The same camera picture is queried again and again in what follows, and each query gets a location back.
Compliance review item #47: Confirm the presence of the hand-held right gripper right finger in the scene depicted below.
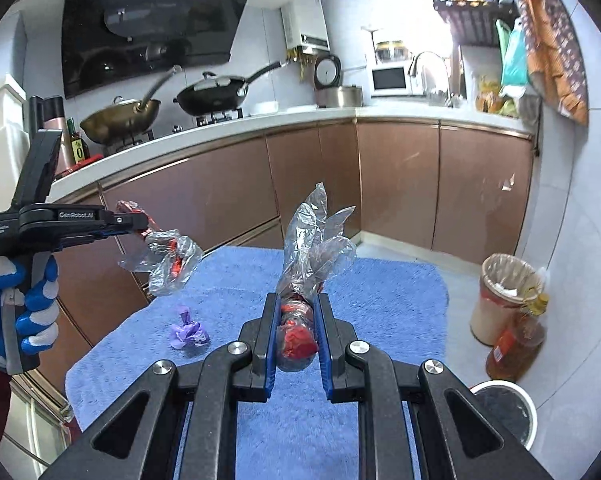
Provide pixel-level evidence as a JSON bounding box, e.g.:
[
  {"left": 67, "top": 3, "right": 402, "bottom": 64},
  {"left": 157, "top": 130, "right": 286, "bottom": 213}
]
[{"left": 319, "top": 292, "right": 555, "bottom": 480}]

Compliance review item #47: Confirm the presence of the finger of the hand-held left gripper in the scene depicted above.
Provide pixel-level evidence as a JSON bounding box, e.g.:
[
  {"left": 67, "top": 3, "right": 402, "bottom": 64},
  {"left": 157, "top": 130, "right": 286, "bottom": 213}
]
[{"left": 60, "top": 211, "right": 151, "bottom": 248}]

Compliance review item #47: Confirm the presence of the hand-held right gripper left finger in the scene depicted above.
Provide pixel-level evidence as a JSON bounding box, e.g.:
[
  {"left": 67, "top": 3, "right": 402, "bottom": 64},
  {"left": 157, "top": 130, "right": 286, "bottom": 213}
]
[{"left": 40, "top": 292, "right": 281, "bottom": 480}]

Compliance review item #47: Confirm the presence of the clear bag with red contents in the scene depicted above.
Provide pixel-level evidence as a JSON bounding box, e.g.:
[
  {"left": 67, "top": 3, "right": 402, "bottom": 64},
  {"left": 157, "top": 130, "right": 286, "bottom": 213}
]
[{"left": 274, "top": 182, "right": 357, "bottom": 373}]

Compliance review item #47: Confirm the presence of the red and clear wrapper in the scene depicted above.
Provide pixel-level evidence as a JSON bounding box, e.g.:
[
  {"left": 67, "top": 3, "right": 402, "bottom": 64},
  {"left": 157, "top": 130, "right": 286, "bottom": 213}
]
[{"left": 115, "top": 200, "right": 204, "bottom": 297}]

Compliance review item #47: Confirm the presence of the small purple plastic bag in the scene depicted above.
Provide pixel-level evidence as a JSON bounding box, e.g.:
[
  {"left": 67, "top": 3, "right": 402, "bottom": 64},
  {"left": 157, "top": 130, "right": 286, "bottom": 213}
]
[{"left": 169, "top": 305, "right": 211, "bottom": 351}]

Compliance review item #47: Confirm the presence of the white bin with black liner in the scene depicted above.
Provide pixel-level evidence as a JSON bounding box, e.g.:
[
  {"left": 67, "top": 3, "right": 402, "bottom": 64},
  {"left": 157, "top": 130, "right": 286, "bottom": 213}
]
[{"left": 468, "top": 380, "right": 538, "bottom": 453}]

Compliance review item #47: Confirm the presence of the beige trash can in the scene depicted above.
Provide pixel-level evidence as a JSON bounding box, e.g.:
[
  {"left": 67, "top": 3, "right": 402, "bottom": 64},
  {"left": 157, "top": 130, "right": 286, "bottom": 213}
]
[{"left": 471, "top": 253, "right": 545, "bottom": 346}]

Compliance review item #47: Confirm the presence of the pink bottle with black lid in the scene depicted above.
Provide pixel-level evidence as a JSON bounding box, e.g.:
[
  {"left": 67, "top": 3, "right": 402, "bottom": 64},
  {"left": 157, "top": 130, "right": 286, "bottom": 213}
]
[{"left": 29, "top": 95, "right": 76, "bottom": 173}]

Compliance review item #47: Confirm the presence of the white appliance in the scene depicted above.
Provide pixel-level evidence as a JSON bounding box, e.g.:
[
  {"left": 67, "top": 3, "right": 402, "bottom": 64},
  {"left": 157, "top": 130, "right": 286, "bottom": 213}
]
[{"left": 0, "top": 72, "right": 34, "bottom": 221}]

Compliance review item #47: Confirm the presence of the dark sauce bottle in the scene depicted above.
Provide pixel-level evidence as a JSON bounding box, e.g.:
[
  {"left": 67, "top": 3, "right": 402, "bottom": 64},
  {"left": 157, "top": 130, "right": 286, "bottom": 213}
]
[{"left": 66, "top": 117, "right": 91, "bottom": 164}]

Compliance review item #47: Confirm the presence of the blue towel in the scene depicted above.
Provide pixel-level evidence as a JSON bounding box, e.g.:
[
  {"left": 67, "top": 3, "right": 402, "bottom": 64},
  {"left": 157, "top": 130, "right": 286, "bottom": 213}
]
[{"left": 65, "top": 245, "right": 449, "bottom": 480}]

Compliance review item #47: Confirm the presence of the brass coloured wok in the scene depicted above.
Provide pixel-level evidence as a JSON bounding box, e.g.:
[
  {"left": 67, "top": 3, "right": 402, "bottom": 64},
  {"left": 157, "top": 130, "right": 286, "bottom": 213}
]
[{"left": 79, "top": 65, "right": 182, "bottom": 146}]

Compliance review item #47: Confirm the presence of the gas stove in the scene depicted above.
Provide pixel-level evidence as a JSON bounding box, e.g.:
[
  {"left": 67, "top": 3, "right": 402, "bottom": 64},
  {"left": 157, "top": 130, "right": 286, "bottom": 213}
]
[{"left": 100, "top": 107, "right": 246, "bottom": 157}]

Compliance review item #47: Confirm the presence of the black frying pan with lid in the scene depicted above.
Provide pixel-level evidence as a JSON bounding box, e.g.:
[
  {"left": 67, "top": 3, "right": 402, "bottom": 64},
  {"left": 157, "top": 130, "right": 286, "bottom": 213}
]
[{"left": 173, "top": 60, "right": 284, "bottom": 117}]

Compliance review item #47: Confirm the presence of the black range hood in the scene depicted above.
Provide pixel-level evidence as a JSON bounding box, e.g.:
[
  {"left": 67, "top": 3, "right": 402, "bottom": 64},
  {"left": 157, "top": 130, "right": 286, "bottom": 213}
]
[{"left": 60, "top": 0, "right": 258, "bottom": 101}]

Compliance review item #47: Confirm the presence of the amber oil bottle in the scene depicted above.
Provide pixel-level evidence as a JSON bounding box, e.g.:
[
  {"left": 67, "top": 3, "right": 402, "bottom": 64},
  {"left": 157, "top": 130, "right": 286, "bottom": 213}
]
[{"left": 485, "top": 292, "right": 550, "bottom": 381}]

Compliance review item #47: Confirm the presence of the brown kitchen base cabinet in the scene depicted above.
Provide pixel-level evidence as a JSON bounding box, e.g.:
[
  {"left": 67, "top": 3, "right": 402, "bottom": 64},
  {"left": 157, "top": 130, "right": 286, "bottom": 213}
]
[{"left": 10, "top": 117, "right": 537, "bottom": 411}]

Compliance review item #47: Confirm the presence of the white kitchen countertop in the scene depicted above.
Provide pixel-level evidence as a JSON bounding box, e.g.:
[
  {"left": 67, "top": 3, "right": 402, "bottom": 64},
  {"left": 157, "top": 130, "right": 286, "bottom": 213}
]
[{"left": 50, "top": 104, "right": 537, "bottom": 202}]

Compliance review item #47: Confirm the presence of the stainless steel rice cooker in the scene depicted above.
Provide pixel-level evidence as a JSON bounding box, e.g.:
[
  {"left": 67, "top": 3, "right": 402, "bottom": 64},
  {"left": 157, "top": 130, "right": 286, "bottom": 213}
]
[{"left": 313, "top": 54, "right": 364, "bottom": 109}]

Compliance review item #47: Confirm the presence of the white water heater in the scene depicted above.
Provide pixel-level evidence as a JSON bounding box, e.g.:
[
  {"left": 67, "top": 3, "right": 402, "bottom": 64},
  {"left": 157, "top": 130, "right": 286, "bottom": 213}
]
[{"left": 280, "top": 0, "right": 331, "bottom": 56}]

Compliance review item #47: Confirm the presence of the white microwave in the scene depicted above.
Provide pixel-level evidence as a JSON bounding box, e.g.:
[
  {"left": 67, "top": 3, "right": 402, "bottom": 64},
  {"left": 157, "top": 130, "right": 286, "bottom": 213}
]
[{"left": 371, "top": 62, "right": 414, "bottom": 97}]

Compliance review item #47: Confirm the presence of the chrome kitchen faucet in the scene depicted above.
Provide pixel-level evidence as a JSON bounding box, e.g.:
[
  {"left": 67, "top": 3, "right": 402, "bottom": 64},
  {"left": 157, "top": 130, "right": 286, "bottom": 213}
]
[{"left": 408, "top": 51, "right": 454, "bottom": 107}]

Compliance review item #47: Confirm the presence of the pile of yellow food packets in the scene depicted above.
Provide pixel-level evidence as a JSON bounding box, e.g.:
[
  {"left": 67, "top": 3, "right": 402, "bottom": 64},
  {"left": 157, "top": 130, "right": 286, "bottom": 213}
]
[{"left": 475, "top": 76, "right": 522, "bottom": 116}]

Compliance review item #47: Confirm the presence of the glass pot with lid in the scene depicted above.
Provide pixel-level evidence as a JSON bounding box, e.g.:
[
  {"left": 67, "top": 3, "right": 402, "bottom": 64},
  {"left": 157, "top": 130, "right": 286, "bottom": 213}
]
[{"left": 373, "top": 40, "right": 413, "bottom": 64}]

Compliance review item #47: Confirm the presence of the grey white plastic bag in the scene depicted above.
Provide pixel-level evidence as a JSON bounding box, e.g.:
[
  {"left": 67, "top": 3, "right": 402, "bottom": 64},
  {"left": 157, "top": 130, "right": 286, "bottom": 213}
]
[{"left": 515, "top": 92, "right": 540, "bottom": 129}]

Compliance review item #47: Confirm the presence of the green hanging bag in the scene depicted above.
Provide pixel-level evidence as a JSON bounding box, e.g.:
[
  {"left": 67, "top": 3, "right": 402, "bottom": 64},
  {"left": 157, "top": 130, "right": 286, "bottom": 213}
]
[{"left": 495, "top": 17, "right": 530, "bottom": 89}]

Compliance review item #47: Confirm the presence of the black dish rack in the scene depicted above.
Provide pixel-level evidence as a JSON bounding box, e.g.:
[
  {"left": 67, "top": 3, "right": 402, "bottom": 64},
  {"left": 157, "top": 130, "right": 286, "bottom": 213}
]
[{"left": 425, "top": 0, "right": 520, "bottom": 47}]

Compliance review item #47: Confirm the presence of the patterned hanging apron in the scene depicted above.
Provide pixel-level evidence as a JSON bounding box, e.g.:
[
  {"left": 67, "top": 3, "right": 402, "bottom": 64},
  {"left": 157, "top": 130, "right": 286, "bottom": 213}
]
[{"left": 503, "top": 0, "right": 592, "bottom": 127}]

